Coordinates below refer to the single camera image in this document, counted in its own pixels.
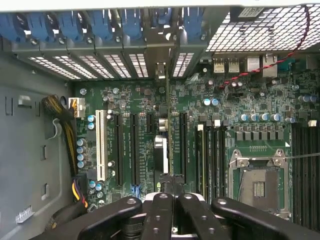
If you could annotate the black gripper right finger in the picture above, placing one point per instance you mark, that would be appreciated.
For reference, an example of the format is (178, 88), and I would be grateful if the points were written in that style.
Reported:
(200, 222)

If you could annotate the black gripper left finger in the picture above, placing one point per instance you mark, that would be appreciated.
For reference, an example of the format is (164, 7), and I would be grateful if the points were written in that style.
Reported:
(160, 220)

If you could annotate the black RAM slot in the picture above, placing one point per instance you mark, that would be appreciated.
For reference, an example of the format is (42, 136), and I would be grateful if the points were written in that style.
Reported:
(312, 175)
(209, 162)
(303, 175)
(216, 162)
(318, 175)
(295, 175)
(223, 162)

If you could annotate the CPU socket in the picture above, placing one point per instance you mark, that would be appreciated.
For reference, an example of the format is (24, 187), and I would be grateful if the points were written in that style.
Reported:
(260, 185)

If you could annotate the long black expansion slot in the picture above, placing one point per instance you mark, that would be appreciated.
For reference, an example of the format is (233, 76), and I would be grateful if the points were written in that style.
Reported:
(135, 150)
(119, 150)
(183, 150)

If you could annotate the white expansion slot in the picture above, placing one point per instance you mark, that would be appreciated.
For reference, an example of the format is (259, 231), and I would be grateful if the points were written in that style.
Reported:
(101, 145)

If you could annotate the short black expansion slot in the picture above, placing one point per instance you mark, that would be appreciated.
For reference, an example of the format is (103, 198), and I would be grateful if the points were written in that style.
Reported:
(150, 122)

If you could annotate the thin metal locking lever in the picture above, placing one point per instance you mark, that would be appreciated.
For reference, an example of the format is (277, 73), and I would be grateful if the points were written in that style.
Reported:
(302, 156)

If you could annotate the green Dell motherboard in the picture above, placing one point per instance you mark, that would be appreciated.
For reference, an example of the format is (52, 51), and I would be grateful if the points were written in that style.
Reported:
(250, 100)

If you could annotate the open black PC case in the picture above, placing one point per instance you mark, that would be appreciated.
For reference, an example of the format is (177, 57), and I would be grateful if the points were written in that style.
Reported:
(30, 162)

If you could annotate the vented metal slot cover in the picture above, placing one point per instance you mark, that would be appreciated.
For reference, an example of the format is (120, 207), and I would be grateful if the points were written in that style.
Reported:
(81, 50)
(25, 51)
(188, 48)
(53, 51)
(107, 50)
(133, 49)

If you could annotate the blue card retention clip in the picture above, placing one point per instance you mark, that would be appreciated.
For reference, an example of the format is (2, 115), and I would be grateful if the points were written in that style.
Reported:
(162, 16)
(8, 27)
(101, 25)
(192, 23)
(131, 23)
(38, 26)
(70, 25)

